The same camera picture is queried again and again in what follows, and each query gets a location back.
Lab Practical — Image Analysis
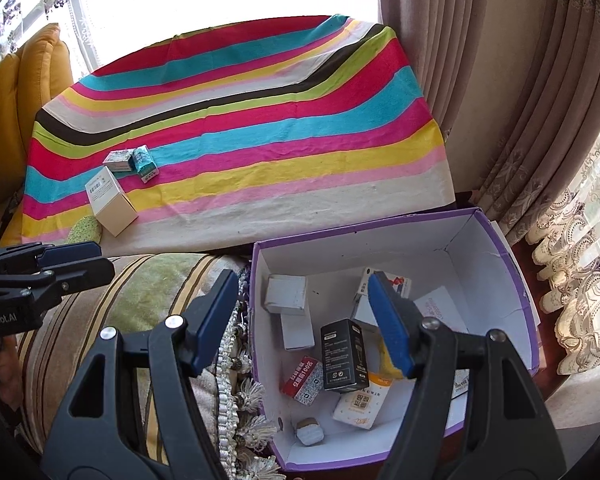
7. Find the red and white small box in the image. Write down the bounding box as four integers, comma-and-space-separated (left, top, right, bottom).
280, 356, 326, 406

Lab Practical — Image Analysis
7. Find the plain white square box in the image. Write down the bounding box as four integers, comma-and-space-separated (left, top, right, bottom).
264, 274, 308, 316

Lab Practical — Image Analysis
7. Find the mauve patterned drape curtain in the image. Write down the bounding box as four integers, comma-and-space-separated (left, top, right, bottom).
377, 0, 600, 241

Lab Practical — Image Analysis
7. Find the teal green small box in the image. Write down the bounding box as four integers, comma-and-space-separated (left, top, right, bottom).
131, 146, 160, 182

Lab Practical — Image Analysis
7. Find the white box with small label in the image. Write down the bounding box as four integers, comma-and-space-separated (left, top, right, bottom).
450, 367, 473, 403

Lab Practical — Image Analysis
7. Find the striped sofa cushion with tassels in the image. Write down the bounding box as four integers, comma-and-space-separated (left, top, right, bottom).
15, 252, 281, 480

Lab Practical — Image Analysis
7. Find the light green sponge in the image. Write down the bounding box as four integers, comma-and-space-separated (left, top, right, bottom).
67, 216, 103, 246

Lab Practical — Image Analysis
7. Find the yellow cushion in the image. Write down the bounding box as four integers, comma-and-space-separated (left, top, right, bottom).
0, 22, 76, 241

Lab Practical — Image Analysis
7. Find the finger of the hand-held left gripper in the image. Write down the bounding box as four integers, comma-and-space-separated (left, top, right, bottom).
0, 241, 102, 275
0, 256, 116, 307

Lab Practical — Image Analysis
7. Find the black box with gold print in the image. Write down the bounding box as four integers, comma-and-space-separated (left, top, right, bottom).
321, 318, 371, 395

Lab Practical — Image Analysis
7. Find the cream lace sheer curtain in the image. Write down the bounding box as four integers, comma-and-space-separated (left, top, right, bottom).
525, 130, 600, 376

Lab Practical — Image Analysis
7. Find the floral sheer window curtain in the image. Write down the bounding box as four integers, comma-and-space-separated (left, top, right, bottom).
0, 0, 101, 81

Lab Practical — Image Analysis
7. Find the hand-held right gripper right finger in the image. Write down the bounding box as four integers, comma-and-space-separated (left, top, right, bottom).
367, 271, 568, 480

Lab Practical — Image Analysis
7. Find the white box with colourful print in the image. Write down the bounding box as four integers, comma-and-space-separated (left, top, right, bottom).
351, 266, 413, 331

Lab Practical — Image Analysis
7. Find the glossy white box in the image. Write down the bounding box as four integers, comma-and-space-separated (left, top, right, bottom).
412, 286, 473, 333

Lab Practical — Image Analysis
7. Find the person's left hand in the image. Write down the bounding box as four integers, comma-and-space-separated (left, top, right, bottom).
0, 336, 25, 426

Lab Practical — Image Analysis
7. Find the white box with green logo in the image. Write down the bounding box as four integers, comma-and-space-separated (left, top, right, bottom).
280, 310, 316, 351

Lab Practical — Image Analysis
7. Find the purple cardboard box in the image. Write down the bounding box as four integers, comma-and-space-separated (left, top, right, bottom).
249, 206, 543, 472

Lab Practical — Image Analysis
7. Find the beige box with barcode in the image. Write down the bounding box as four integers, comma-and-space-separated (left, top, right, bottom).
85, 166, 139, 237

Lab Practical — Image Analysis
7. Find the white orange tissue packet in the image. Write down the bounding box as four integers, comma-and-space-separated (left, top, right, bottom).
332, 372, 396, 431

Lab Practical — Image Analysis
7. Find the rainbow striped blanket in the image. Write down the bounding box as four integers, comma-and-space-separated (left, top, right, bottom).
0, 14, 456, 256

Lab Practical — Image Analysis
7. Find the white medicine box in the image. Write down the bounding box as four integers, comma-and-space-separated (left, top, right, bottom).
103, 149, 135, 173

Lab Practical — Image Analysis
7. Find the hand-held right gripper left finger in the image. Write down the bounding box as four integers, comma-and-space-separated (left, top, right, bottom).
40, 269, 241, 480

